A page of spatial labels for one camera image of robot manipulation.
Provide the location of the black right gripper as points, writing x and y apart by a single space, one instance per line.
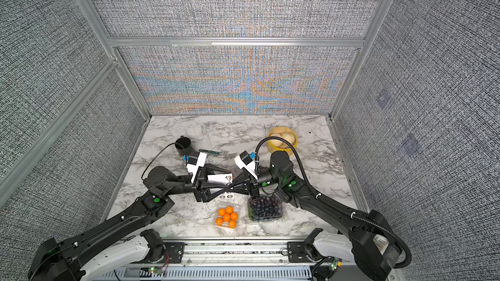
253 185

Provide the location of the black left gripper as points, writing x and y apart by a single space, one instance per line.
201 194

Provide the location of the white fruit sticker sheet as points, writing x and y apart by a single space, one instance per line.
219 180

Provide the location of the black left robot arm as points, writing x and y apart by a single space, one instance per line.
124 238

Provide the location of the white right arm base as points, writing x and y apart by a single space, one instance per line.
327 244

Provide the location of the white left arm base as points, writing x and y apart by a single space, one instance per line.
148 245

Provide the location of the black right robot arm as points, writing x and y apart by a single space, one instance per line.
372 244

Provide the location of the clear box of blueberries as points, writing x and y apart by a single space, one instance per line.
265 208

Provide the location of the clear box of oranges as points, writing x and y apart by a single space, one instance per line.
227 215

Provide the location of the black metal cup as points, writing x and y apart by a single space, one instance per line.
183 146

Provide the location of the left steamed bun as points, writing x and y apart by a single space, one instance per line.
275 141

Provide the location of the steamed bun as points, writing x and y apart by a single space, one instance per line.
289 137
275 141

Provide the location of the right steamed bun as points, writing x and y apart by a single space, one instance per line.
289 137

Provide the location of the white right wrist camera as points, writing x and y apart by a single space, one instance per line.
245 161

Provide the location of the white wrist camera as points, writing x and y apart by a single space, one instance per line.
194 162
245 161

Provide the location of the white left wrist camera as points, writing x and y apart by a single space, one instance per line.
194 162

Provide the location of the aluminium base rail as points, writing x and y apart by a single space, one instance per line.
237 258

